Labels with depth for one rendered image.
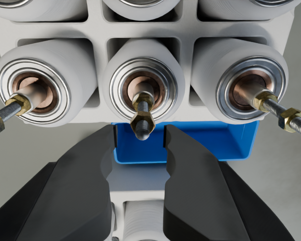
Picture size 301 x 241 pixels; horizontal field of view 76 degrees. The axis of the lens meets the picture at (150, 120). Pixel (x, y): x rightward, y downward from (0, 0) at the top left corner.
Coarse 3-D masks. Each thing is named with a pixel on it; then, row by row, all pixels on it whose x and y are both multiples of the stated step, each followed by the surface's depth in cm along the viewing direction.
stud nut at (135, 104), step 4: (140, 96) 18; (144, 96) 18; (148, 96) 18; (136, 100) 18; (140, 100) 18; (144, 100) 18; (148, 100) 18; (136, 104) 18; (148, 104) 18; (152, 104) 18; (136, 108) 18
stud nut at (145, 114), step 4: (136, 112) 15; (140, 112) 15; (144, 112) 15; (148, 112) 15; (136, 116) 14; (140, 116) 14; (144, 116) 14; (148, 116) 14; (132, 120) 14; (136, 120) 14; (148, 120) 14; (152, 120) 14; (132, 124) 14; (152, 124) 14; (132, 128) 15; (152, 128) 15
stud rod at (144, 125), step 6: (144, 102) 18; (138, 108) 17; (144, 108) 16; (144, 120) 14; (138, 126) 14; (144, 126) 14; (138, 132) 13; (144, 132) 13; (138, 138) 13; (144, 138) 14
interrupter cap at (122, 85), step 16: (128, 64) 20; (144, 64) 20; (160, 64) 20; (112, 80) 20; (128, 80) 21; (144, 80) 21; (160, 80) 21; (112, 96) 21; (128, 96) 22; (160, 96) 22; (176, 96) 21; (128, 112) 22; (160, 112) 22
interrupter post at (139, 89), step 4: (140, 84) 20; (144, 84) 20; (148, 84) 21; (136, 88) 20; (140, 88) 19; (144, 88) 19; (148, 88) 19; (152, 88) 21; (136, 92) 19; (140, 92) 18; (144, 92) 18; (148, 92) 18; (152, 92) 19; (136, 96) 18; (152, 96) 19; (132, 100) 19; (152, 100) 19
